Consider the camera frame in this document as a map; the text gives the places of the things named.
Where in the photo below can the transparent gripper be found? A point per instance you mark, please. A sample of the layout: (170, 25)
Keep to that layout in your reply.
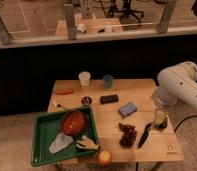
(160, 121)

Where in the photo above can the red yellow apple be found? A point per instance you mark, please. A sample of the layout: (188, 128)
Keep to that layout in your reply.
(104, 157)

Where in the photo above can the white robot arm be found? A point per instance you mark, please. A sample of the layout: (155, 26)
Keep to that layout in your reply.
(178, 82)

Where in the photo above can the blue cup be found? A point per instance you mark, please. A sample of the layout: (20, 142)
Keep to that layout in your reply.
(107, 80)

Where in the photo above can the white paper cup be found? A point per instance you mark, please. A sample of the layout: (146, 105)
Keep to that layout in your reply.
(84, 78)

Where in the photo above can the blue sponge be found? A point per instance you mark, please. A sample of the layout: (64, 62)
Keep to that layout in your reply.
(127, 109)

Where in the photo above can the dark grape bunch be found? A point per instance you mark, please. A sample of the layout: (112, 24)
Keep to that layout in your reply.
(129, 135)

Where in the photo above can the black rectangular block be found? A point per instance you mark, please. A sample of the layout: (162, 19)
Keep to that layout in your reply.
(109, 99)

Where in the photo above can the beige toy hand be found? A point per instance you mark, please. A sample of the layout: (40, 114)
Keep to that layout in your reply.
(86, 143)

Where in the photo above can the red bowl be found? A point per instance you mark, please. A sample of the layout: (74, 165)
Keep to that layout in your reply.
(73, 123)

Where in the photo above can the orange flat lid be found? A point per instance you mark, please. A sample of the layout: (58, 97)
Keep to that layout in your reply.
(63, 91)

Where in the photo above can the white cloth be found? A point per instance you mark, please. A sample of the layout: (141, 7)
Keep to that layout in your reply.
(61, 142)

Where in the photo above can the green plastic tray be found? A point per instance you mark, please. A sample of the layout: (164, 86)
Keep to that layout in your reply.
(47, 127)

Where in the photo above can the wooden background table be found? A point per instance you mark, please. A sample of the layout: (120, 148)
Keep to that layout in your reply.
(92, 26)

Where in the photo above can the black office chair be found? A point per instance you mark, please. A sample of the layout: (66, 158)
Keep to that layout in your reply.
(125, 11)

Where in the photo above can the black handled knife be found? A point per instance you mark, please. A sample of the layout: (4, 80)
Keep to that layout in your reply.
(145, 134)

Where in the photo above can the right grey post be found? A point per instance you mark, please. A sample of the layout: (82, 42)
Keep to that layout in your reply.
(163, 25)

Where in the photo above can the grey post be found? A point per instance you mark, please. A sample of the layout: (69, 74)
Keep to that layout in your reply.
(70, 21)
(5, 37)
(163, 25)

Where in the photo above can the middle grey post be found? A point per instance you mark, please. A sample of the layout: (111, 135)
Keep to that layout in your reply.
(70, 21)

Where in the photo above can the left grey post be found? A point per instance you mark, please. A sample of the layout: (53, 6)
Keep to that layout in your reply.
(5, 37)

